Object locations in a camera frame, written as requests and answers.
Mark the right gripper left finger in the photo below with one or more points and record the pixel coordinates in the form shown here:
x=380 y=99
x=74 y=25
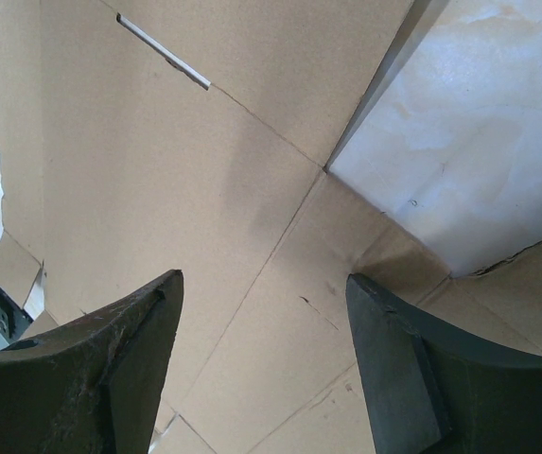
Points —
x=93 y=385

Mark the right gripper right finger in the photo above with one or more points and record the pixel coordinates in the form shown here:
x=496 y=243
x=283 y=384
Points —
x=431 y=387

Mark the brown cardboard box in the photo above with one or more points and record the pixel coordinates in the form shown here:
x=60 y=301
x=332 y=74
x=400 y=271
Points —
x=142 y=136

